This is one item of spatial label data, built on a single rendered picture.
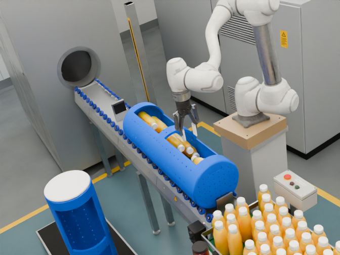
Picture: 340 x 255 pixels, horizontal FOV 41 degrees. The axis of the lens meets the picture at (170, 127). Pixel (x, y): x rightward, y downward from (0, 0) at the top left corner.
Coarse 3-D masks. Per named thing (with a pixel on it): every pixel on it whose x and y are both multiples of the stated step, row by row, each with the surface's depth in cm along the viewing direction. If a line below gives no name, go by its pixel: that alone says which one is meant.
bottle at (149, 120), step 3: (141, 111) 293; (138, 114) 292; (141, 114) 290; (144, 114) 289; (147, 114) 289; (141, 117) 289; (144, 117) 286; (147, 117) 285; (150, 117) 284; (144, 120) 285; (147, 120) 283; (150, 120) 282; (153, 120) 282; (147, 123) 282; (150, 123) 281
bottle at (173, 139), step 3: (171, 135) 262; (174, 135) 263; (168, 138) 261; (171, 138) 260; (174, 138) 259; (177, 138) 259; (168, 141) 260; (171, 141) 258; (174, 141) 257; (177, 141) 256; (180, 141) 257; (174, 144) 256; (177, 144) 256; (180, 144) 255; (177, 147) 255
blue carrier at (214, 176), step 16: (128, 112) 289; (160, 112) 300; (128, 128) 285; (144, 128) 270; (144, 144) 267; (160, 144) 253; (192, 144) 273; (160, 160) 252; (176, 160) 239; (208, 160) 226; (224, 160) 227; (176, 176) 238; (192, 176) 226; (208, 176) 225; (224, 176) 231; (192, 192) 226; (208, 192) 230; (224, 192) 236
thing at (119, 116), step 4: (120, 100) 333; (112, 104) 330; (116, 104) 330; (120, 104) 332; (124, 104) 333; (112, 108) 333; (116, 108) 331; (120, 108) 333; (124, 108) 335; (116, 112) 333; (120, 112) 334; (124, 112) 338; (116, 116) 336; (120, 116) 338; (124, 116) 339; (116, 120) 337; (120, 120) 339
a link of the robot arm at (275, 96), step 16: (240, 0) 228; (256, 0) 223; (272, 0) 221; (256, 16) 227; (272, 16) 232; (256, 32) 236; (272, 32) 237; (272, 48) 240; (272, 64) 245; (272, 80) 250; (272, 96) 253; (288, 96) 252; (272, 112) 261; (288, 112) 256
